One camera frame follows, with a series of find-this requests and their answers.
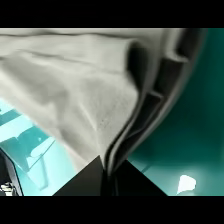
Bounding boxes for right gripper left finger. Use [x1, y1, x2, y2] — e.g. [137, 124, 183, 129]
[53, 154, 109, 197]

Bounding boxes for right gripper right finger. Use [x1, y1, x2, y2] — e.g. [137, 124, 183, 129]
[114, 158, 169, 197]

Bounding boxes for white garment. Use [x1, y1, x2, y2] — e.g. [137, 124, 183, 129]
[0, 27, 208, 178]

